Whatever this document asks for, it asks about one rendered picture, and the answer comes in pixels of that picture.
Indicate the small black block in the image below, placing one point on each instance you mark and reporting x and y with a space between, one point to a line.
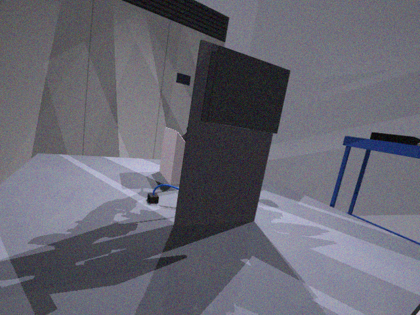
153 198

